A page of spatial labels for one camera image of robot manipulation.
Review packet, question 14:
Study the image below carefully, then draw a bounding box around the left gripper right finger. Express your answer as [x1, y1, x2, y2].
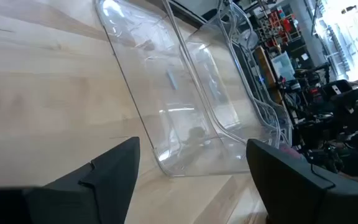
[246, 138, 358, 224]

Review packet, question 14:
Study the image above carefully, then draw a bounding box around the pale blue storage box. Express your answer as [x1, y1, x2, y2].
[270, 51, 296, 82]

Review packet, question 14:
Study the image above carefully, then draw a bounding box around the shelf with red items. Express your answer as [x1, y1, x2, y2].
[255, 4, 303, 47]

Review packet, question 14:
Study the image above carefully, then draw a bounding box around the brown wooden board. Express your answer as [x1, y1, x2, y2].
[253, 45, 284, 105]

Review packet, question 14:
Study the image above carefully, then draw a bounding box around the clear plastic bin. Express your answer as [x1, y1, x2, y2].
[93, 0, 251, 177]
[183, 0, 293, 149]

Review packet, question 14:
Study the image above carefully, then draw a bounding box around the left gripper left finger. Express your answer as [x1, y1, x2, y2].
[25, 136, 141, 224]

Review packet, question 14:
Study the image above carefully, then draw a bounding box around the black aluminium table frame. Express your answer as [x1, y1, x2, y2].
[168, 0, 211, 29]

